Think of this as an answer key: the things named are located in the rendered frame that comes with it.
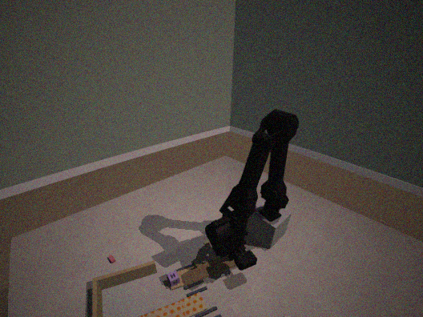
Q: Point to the tan grid-patterned strip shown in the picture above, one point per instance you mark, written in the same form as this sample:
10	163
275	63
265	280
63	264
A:
203	270

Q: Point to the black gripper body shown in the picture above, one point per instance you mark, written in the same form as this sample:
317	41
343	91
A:
243	260

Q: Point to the beige strip with orange polka dots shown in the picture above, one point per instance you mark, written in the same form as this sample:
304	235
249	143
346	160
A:
188	307

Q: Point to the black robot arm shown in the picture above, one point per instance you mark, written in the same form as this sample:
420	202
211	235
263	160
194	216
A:
281	127

